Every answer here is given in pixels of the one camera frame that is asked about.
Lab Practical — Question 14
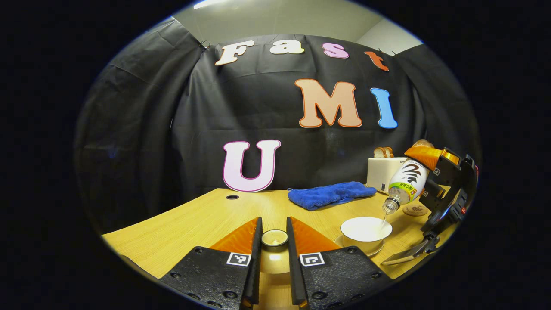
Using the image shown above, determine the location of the round cork coaster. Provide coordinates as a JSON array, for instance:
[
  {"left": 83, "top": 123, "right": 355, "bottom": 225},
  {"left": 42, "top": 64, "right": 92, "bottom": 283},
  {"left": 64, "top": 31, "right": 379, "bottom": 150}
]
[{"left": 402, "top": 203, "right": 429, "bottom": 217}]

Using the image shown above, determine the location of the cream ceramic teacup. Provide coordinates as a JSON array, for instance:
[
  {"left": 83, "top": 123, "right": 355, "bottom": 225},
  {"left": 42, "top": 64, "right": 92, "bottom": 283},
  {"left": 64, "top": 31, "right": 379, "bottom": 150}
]
[{"left": 340, "top": 217, "right": 393, "bottom": 254}]

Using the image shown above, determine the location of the black backdrop cloth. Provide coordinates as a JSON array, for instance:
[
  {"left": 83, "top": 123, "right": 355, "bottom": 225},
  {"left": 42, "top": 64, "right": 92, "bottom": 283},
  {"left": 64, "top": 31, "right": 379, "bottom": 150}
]
[{"left": 73, "top": 19, "right": 480, "bottom": 235}]

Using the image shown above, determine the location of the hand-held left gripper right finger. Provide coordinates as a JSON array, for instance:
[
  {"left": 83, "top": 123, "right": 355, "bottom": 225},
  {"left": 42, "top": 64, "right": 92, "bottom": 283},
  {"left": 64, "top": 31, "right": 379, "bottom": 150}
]
[{"left": 286, "top": 216, "right": 394, "bottom": 310}]

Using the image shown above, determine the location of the clear labelled water bottle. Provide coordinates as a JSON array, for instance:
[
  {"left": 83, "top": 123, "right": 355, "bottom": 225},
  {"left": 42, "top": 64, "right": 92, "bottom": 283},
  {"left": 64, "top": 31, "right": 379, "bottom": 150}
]
[{"left": 382, "top": 139, "right": 435, "bottom": 214}]

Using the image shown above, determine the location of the ceiling light panel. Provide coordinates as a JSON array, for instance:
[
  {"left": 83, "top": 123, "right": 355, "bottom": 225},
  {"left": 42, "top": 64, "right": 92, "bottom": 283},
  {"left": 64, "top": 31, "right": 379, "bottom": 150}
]
[{"left": 194, "top": 0, "right": 233, "bottom": 10}]

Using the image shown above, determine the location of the cream toaster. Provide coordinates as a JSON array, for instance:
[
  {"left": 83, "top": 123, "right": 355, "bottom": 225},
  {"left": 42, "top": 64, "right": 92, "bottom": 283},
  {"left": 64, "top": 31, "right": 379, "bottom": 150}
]
[{"left": 367, "top": 157, "right": 407, "bottom": 194}]

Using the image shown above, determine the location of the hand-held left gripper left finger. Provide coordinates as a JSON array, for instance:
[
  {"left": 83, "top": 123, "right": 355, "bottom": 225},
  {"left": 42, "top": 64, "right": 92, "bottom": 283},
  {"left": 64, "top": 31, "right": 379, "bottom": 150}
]
[{"left": 159, "top": 217, "right": 263, "bottom": 310}]

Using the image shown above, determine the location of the cream ceramic saucer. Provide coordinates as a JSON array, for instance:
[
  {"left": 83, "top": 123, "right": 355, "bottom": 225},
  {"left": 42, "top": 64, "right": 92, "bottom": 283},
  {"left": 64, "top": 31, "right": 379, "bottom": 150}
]
[{"left": 334, "top": 235, "right": 385, "bottom": 258}]

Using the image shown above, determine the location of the cream teacup lid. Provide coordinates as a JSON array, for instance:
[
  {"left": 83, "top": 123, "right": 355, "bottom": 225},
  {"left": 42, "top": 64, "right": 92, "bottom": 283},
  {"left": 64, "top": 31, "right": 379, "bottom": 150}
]
[{"left": 257, "top": 229, "right": 294, "bottom": 276}]

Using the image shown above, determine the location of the blue towel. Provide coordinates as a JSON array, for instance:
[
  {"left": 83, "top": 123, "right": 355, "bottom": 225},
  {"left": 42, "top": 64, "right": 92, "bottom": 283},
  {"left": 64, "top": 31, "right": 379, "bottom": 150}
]
[{"left": 288, "top": 181, "right": 377, "bottom": 211}]

